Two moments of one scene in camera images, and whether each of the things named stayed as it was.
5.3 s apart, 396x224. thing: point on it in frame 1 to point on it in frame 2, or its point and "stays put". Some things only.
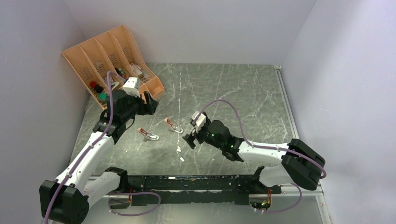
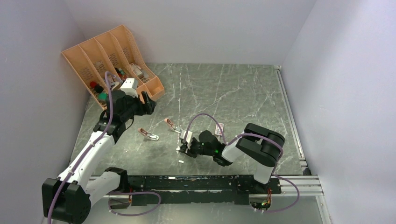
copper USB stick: [173, 126] stays put
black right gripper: [190, 138] to [185, 149]
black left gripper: [148, 108] stays put
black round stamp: [98, 88] stays put
